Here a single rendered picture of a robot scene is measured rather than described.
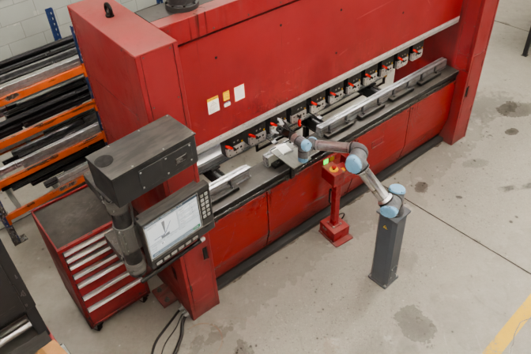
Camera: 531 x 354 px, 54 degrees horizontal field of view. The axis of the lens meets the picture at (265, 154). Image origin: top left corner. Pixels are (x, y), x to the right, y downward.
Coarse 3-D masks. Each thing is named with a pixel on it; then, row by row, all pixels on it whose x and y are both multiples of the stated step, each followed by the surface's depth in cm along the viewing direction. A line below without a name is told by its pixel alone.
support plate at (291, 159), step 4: (288, 144) 410; (296, 148) 406; (272, 152) 403; (276, 152) 403; (280, 152) 403; (292, 152) 402; (296, 152) 402; (280, 156) 398; (284, 156) 398; (288, 156) 398; (292, 156) 398; (296, 156) 398; (308, 156) 397; (284, 160) 395; (288, 160) 394; (292, 160) 394; (296, 160) 394; (308, 160) 395; (288, 164) 391; (292, 164) 391; (296, 164) 391; (300, 164) 391; (292, 168) 389
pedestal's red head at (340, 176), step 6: (330, 156) 422; (342, 156) 427; (330, 162) 425; (342, 162) 429; (324, 168) 420; (324, 174) 423; (330, 174) 415; (336, 174) 414; (342, 174) 416; (348, 174) 424; (330, 180) 419; (336, 180) 416; (342, 180) 421
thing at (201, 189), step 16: (176, 192) 289; (192, 192) 285; (208, 192) 293; (160, 208) 276; (208, 208) 300; (144, 224) 269; (208, 224) 307; (144, 240) 275; (192, 240) 303; (160, 256) 289
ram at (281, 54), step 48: (336, 0) 365; (384, 0) 399; (432, 0) 440; (192, 48) 306; (240, 48) 330; (288, 48) 358; (336, 48) 390; (384, 48) 430; (192, 96) 324; (288, 96) 382
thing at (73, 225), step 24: (72, 192) 378; (48, 216) 362; (72, 216) 361; (96, 216) 360; (48, 240) 347; (72, 240) 344; (96, 240) 352; (72, 264) 349; (96, 264) 360; (120, 264) 375; (72, 288) 366; (96, 288) 374; (120, 288) 390; (144, 288) 407; (96, 312) 386
